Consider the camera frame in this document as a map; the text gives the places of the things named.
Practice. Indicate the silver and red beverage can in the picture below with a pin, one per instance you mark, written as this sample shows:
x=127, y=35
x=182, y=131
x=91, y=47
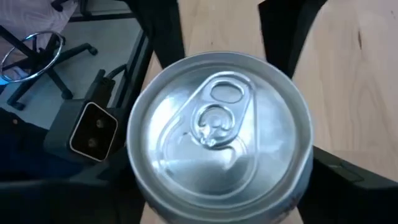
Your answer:
x=217, y=140

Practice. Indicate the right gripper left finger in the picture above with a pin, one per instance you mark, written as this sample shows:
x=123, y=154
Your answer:
x=77, y=205

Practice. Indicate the grey table-level camera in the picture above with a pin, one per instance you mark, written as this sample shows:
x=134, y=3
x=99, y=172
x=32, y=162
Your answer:
x=93, y=130

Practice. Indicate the black aluminium table frame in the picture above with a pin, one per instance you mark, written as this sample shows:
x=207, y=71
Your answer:
x=136, y=71

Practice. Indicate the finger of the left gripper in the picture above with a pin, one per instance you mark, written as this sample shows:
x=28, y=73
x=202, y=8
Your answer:
x=161, y=28
x=289, y=31

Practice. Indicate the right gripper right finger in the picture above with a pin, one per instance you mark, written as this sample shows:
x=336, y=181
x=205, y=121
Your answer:
x=357, y=202

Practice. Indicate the pale fabric item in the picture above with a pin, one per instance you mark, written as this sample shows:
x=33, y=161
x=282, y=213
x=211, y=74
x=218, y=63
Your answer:
x=31, y=15

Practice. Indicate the black office chair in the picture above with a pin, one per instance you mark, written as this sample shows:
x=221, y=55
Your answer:
x=59, y=82

